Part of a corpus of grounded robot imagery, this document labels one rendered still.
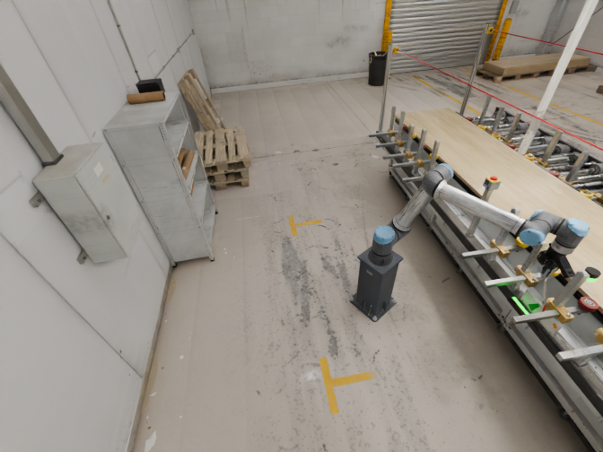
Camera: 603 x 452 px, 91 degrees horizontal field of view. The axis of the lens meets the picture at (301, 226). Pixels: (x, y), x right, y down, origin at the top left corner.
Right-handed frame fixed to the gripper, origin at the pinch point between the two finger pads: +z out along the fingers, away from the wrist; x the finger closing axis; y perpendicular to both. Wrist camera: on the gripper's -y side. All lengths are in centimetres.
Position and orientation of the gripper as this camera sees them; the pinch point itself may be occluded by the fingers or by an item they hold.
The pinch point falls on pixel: (545, 277)
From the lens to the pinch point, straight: 209.5
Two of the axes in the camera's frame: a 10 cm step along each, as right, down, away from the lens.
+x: -9.9, 1.4, -0.7
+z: 0.5, 7.5, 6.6
